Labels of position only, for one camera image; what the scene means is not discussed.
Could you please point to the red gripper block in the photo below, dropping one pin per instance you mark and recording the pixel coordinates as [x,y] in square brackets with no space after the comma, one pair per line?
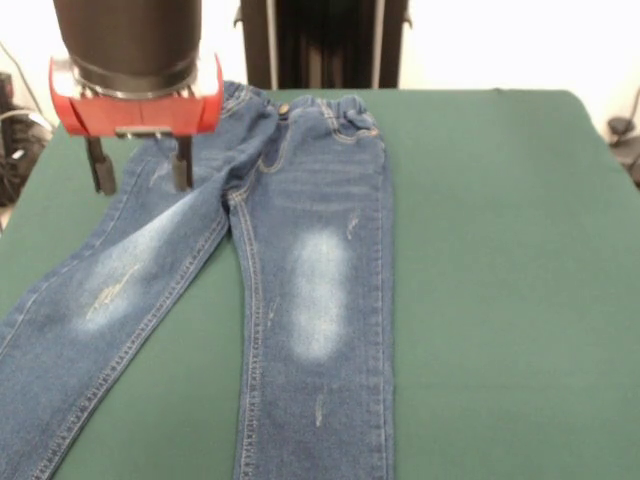
[140,115]

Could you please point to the blue denim jeans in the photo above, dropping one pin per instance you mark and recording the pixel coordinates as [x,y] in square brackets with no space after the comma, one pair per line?
[310,300]

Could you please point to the dark stand base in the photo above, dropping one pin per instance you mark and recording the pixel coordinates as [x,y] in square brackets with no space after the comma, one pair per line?
[625,150]
[15,150]

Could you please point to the dark green table cloth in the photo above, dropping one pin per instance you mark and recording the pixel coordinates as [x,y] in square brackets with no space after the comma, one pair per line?
[500,250]

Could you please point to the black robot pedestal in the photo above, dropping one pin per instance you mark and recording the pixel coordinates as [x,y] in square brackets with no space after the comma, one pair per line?
[325,45]

